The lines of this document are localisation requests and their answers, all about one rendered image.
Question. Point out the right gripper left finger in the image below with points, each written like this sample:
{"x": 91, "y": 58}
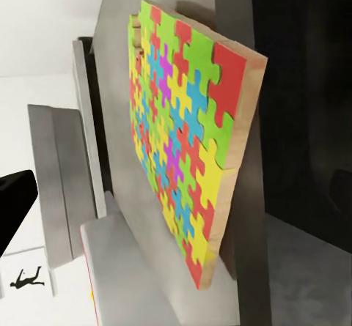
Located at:
{"x": 18, "y": 193}

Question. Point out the jigsaw puzzle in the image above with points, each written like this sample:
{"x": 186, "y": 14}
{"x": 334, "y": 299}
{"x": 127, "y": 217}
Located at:
{"x": 193, "y": 95}

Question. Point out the painting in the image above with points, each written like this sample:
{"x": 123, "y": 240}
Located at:
{"x": 25, "y": 277}

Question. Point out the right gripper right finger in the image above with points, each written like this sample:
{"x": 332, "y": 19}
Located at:
{"x": 340, "y": 192}

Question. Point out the swivel chair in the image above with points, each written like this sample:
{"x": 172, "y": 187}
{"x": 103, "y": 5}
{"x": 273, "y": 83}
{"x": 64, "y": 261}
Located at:
{"x": 125, "y": 290}

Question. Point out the toy box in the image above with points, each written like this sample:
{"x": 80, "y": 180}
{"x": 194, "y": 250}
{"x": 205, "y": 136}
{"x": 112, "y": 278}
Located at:
{"x": 63, "y": 178}

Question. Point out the desk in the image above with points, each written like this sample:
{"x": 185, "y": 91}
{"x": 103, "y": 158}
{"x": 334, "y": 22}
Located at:
{"x": 285, "y": 257}

